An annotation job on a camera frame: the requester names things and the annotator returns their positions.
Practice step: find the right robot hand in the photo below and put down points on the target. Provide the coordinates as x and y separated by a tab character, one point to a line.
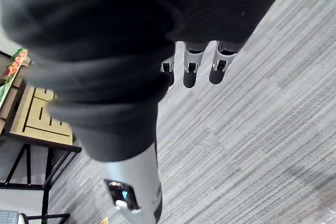
105	37

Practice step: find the black metal frame table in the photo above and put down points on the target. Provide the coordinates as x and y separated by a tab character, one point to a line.
23	155

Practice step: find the wooden slatted crate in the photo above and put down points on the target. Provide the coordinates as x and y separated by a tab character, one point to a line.
39	113

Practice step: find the grey keyboard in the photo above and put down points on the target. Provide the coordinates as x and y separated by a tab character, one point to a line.
9	216

